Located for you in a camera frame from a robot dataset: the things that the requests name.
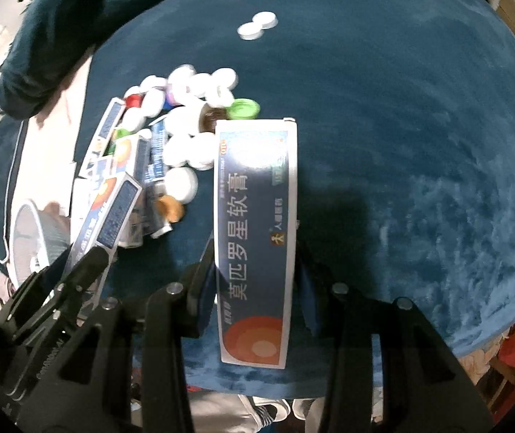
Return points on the blue ointment tube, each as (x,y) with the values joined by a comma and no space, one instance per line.
(158,151)
(156,214)

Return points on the grey white shoe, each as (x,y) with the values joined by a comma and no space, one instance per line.
(307,408)
(264,412)

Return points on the grey-blue plastic mesh basket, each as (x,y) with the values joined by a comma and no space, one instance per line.
(36,239)

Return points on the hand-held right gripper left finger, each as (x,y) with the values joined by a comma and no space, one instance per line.
(205,288)

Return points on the pile of mixed bottle caps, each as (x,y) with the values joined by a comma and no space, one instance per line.
(181,121)

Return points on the single white cap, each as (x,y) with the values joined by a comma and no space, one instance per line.
(249,31)
(265,19)

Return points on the blue box with face print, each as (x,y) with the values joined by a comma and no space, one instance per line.
(104,133)

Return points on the pink towel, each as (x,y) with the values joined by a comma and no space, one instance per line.
(54,135)

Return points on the blue plush blanket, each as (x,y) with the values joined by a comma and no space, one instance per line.
(397,144)

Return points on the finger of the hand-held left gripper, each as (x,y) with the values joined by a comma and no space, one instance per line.
(88,266)
(32,297)

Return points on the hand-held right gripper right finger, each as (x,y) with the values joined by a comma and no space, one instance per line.
(309,297)

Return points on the dark teal folded blanket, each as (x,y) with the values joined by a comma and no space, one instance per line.
(54,40)

